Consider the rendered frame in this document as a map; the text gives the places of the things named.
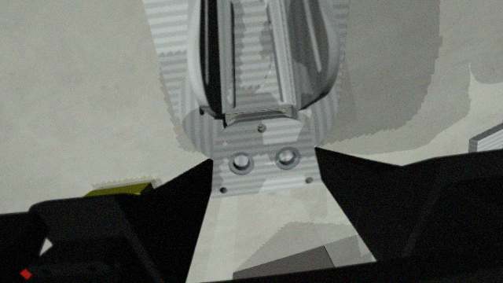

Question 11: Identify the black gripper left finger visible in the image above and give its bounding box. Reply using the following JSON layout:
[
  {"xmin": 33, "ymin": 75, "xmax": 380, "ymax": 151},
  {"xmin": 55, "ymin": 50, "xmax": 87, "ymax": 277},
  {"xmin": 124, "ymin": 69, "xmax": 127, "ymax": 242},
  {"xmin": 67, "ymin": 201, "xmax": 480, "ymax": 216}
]
[{"xmin": 28, "ymin": 159, "xmax": 213, "ymax": 283}]

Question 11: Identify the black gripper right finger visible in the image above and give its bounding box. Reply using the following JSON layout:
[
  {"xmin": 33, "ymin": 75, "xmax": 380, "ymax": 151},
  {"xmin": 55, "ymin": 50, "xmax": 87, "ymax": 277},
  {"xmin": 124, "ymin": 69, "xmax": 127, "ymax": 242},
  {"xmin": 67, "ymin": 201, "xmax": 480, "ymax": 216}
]
[{"xmin": 315, "ymin": 147, "xmax": 503, "ymax": 261}]

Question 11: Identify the yellow rectangular block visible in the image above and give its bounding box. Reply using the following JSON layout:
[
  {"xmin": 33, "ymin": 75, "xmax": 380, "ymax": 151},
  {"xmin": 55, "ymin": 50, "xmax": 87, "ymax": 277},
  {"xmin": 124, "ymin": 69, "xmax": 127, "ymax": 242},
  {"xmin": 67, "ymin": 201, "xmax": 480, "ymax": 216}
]
[{"xmin": 84, "ymin": 182, "xmax": 154, "ymax": 197}]

